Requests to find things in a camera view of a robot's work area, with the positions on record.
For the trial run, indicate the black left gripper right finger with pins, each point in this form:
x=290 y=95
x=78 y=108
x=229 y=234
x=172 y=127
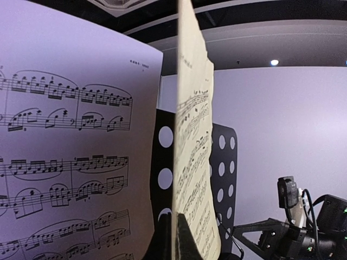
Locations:
x=186 y=246

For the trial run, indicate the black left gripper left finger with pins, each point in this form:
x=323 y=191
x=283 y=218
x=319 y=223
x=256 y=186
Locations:
x=162 y=238

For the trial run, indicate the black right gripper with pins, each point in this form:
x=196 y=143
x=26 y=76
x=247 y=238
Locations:
x=277 y=241

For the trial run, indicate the yellow sheet music page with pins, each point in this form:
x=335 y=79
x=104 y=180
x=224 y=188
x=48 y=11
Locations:
x=192 y=195

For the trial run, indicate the black music stand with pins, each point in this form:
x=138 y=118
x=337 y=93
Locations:
x=223 y=161

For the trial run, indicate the purple sheet music page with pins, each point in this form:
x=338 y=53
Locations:
x=78 y=111

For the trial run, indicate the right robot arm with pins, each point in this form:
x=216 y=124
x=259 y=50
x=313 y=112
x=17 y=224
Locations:
x=328 y=241

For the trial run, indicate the ceiling air vent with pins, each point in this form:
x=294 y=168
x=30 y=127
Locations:
x=118 y=8

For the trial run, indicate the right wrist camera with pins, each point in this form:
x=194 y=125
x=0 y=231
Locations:
x=291 y=199

